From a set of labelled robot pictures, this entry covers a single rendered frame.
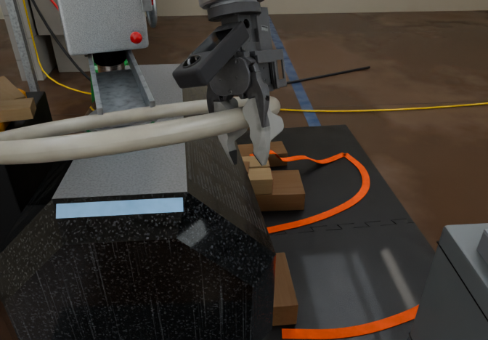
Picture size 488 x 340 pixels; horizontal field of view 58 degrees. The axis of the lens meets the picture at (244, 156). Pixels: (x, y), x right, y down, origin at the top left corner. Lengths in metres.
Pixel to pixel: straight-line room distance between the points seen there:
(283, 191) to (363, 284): 0.66
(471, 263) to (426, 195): 1.72
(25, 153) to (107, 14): 0.76
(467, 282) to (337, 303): 0.99
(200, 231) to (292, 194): 1.27
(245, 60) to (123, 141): 0.18
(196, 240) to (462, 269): 0.65
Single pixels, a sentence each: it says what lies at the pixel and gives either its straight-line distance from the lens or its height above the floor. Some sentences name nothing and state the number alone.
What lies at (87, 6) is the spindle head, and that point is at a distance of 1.27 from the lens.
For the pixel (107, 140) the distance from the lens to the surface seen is 0.53.
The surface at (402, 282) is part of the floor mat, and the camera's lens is 2.21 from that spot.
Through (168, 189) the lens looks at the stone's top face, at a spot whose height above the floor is 0.87.
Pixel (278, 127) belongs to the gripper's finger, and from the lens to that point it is 0.61.
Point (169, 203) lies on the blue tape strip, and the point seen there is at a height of 0.85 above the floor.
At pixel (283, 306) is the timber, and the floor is 0.13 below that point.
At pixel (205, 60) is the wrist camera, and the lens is 0.53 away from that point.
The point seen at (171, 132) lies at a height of 1.32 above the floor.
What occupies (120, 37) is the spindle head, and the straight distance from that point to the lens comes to 1.30.
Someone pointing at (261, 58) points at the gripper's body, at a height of 1.37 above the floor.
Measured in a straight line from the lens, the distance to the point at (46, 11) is 4.43.
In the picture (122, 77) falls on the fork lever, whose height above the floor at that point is 1.12.
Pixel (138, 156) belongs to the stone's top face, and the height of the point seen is 0.87.
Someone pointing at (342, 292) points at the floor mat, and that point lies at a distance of 2.10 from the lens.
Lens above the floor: 1.57
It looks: 32 degrees down
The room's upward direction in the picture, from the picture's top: straight up
